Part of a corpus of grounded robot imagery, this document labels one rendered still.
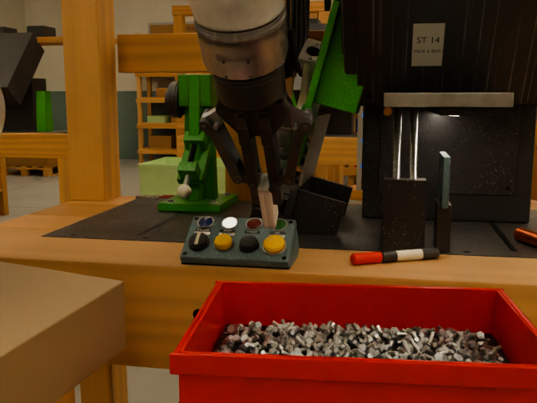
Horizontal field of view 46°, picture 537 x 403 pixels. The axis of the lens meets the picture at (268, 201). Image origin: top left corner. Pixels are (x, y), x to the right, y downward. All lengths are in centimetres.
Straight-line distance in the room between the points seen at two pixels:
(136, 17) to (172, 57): 1059
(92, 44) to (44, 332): 105
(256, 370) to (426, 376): 13
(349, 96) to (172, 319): 44
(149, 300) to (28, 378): 34
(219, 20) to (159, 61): 99
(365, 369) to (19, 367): 28
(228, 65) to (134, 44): 100
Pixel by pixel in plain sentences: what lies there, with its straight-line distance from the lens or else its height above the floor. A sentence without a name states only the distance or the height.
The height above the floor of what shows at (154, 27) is 236.
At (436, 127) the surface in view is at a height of 107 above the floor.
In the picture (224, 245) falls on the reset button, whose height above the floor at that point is 93.
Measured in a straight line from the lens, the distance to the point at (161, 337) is 91.
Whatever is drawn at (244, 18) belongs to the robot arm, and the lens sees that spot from 60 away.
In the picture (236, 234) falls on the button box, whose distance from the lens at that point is 88.
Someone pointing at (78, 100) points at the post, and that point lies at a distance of 158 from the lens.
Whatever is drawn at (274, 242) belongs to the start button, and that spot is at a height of 93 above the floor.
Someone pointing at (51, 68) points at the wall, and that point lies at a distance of 1290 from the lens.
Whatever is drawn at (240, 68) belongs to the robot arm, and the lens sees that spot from 63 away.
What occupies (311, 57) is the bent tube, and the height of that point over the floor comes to 119.
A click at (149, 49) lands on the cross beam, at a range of 160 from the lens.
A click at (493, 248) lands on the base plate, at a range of 102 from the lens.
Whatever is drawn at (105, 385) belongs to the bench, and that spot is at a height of 41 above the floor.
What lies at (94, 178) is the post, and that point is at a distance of 157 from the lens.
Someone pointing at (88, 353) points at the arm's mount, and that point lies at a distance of 67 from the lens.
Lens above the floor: 112
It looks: 9 degrees down
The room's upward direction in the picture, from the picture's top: straight up
